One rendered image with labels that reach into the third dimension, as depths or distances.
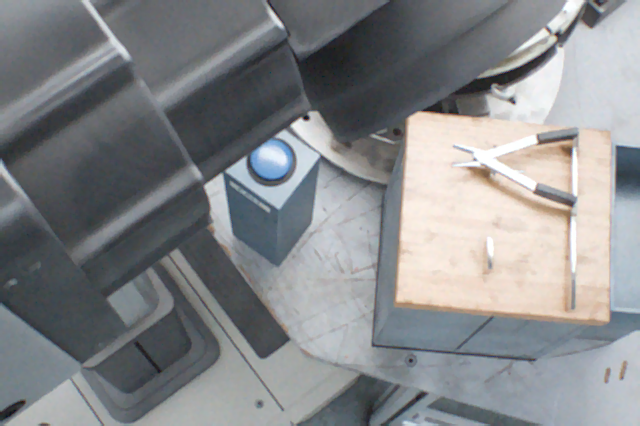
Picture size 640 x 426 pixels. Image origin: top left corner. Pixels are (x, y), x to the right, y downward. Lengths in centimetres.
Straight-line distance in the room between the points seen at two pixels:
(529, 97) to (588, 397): 37
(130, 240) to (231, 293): 156
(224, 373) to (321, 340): 54
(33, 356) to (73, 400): 154
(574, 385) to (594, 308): 29
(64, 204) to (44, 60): 3
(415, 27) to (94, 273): 10
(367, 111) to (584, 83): 113
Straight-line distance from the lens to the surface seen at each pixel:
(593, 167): 105
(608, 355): 131
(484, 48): 27
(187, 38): 23
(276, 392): 177
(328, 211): 129
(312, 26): 24
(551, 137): 101
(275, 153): 103
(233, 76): 23
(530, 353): 124
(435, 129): 103
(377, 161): 129
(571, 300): 99
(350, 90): 27
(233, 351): 178
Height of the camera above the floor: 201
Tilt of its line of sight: 74 degrees down
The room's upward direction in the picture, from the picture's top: 8 degrees clockwise
